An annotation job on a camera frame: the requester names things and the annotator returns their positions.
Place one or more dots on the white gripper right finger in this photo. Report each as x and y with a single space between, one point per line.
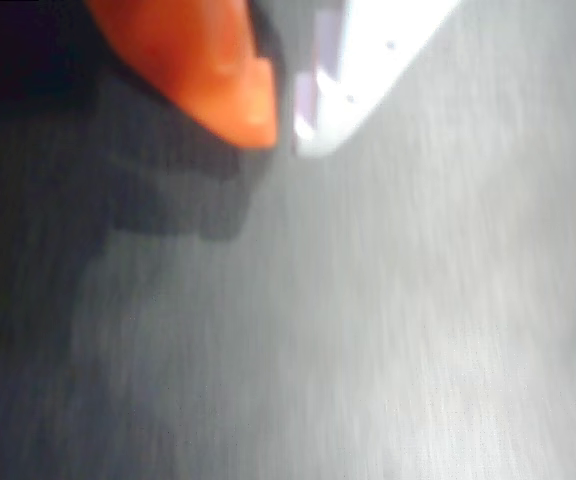
363 65

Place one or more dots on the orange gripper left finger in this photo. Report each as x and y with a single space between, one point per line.
208 65

